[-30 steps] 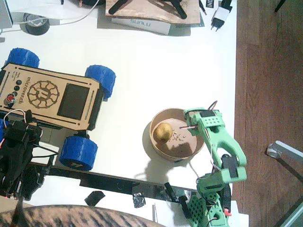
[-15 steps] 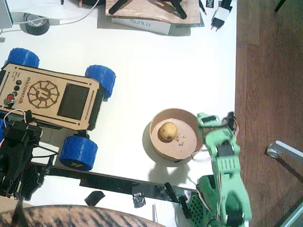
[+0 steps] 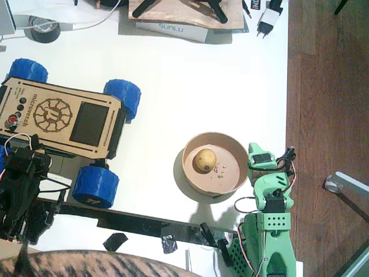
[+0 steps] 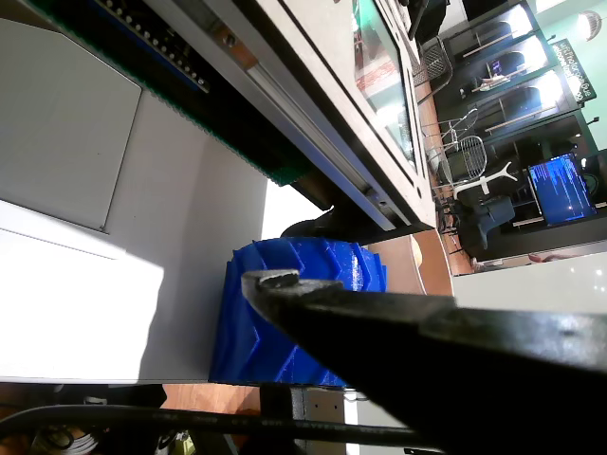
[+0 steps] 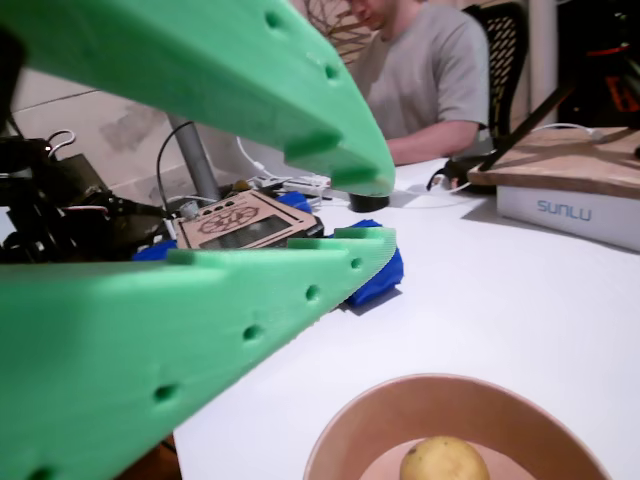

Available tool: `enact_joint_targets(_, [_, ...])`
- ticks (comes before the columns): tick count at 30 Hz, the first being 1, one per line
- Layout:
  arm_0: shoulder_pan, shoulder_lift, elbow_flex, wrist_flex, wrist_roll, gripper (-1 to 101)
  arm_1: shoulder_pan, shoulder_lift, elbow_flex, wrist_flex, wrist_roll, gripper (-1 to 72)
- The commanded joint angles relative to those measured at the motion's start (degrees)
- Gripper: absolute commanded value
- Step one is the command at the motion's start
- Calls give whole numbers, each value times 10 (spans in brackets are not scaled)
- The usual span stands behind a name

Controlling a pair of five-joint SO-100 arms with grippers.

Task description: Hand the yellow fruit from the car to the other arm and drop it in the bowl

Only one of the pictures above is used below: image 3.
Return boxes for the yellow-brown round fruit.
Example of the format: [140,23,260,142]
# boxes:
[192,148,217,174]

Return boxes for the brown paper bowl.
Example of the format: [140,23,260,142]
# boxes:
[181,132,249,200]

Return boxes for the wooden microrover chassis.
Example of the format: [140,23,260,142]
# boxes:
[0,76,127,160]

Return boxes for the grey caster furniture leg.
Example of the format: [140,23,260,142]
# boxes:
[324,170,369,203]

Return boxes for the flat black tape piece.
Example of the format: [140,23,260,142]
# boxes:
[103,232,129,252]

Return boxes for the brown striped garment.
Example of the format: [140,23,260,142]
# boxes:
[0,249,202,277]

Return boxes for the crumpled black tape piece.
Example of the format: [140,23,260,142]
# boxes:
[160,234,178,254]

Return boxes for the long black mounting bar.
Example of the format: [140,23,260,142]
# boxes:
[53,201,228,249]

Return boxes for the black tape roll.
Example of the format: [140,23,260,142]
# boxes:
[24,16,61,44]

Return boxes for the light grey device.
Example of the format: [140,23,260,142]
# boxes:
[0,0,17,36]

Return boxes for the white black power adapter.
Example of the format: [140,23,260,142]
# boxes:
[255,8,282,39]

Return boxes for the black stand leg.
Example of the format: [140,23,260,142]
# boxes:
[131,0,163,19]
[208,0,229,24]

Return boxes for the black plug adapter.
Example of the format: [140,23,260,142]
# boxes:
[268,0,285,13]

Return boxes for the white SUNLU box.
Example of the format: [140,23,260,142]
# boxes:
[134,20,209,44]

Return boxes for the plywood board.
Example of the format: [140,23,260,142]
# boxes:
[127,0,246,31]

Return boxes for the black furniture leg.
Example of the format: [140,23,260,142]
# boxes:
[333,0,349,16]

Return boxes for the red white servo cable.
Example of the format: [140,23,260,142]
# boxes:
[3,133,37,158]
[287,160,298,192]

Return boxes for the red black servo cable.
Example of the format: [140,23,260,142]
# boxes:
[233,196,260,215]

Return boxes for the black clamp handle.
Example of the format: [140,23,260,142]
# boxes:
[217,238,234,268]
[199,222,219,249]

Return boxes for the grey metal frame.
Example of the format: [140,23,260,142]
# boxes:
[336,245,369,277]

